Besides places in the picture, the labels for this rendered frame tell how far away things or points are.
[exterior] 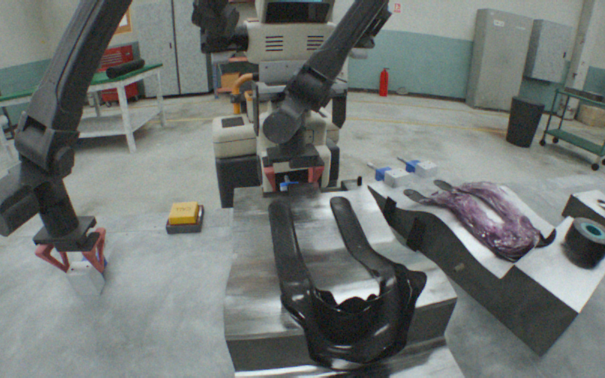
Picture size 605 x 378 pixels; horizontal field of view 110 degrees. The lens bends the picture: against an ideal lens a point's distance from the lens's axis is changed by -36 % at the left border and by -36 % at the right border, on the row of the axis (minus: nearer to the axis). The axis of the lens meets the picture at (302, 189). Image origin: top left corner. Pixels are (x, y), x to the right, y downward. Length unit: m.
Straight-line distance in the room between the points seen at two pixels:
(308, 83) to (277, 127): 0.10
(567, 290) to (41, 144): 0.74
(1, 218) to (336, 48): 0.58
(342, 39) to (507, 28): 5.92
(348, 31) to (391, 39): 5.46
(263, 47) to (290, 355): 0.78
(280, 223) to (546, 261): 0.45
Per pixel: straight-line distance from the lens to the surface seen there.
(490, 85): 6.32
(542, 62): 7.23
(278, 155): 0.63
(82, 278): 0.59
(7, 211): 0.47
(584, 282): 0.55
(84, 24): 0.44
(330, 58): 0.56
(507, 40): 6.41
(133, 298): 0.57
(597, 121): 8.54
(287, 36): 0.91
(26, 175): 0.49
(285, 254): 0.47
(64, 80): 0.44
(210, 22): 0.79
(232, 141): 1.23
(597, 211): 0.93
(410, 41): 6.11
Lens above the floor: 1.19
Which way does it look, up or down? 30 degrees down
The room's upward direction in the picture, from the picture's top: straight up
